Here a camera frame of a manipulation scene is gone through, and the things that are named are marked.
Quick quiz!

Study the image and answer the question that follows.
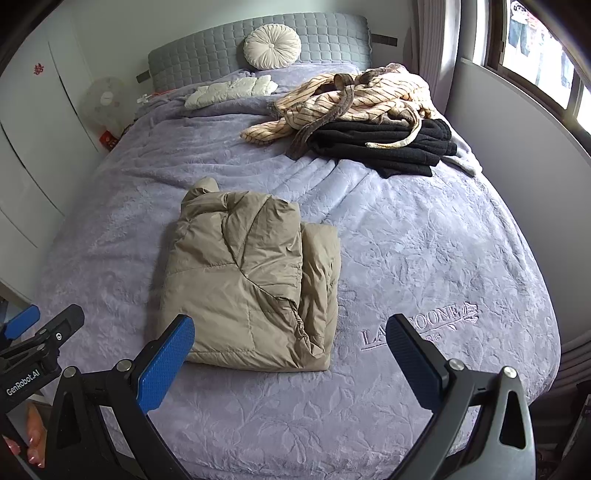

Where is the cream striped robe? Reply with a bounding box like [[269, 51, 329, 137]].
[[240, 64, 437, 160]]

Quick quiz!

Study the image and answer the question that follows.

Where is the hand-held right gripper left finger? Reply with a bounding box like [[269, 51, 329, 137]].
[[44, 314, 195, 480]]

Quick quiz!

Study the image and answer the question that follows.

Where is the beige puffer jacket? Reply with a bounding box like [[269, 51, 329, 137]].
[[154, 178, 342, 372]]

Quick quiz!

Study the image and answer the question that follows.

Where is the window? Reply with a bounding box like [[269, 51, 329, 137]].
[[485, 0, 591, 112]]

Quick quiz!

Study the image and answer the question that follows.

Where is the white puffer garment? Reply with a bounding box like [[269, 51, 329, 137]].
[[185, 75, 279, 110]]

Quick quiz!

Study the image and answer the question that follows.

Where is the black folded garment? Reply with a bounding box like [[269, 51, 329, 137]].
[[308, 117, 458, 178]]

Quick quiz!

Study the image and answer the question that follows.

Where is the white wardrobe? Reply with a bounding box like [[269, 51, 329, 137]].
[[0, 14, 112, 296]]

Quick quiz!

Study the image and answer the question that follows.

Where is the light grey cloth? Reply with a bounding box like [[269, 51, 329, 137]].
[[443, 131, 483, 177]]

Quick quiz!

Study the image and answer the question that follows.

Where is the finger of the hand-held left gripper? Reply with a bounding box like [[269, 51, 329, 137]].
[[0, 304, 85, 365], [0, 305, 41, 342]]

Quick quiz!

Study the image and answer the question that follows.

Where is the lilac embossed blanket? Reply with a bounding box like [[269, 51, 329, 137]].
[[34, 62, 561, 480]]

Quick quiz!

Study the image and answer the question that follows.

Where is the white standing fan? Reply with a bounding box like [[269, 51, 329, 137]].
[[82, 76, 132, 134]]

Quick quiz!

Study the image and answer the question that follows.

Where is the grey quilted headboard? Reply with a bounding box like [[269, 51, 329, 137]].
[[148, 13, 372, 90]]

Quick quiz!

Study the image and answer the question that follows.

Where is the person's left hand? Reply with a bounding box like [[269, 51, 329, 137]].
[[0, 401, 47, 467]]

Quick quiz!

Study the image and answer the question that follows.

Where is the round cream cushion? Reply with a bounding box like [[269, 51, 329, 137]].
[[243, 24, 302, 71]]

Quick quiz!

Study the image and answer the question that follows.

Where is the grey curtain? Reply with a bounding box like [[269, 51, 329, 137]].
[[409, 0, 462, 114]]

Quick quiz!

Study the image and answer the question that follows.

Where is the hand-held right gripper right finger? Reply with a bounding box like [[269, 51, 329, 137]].
[[385, 314, 541, 480]]

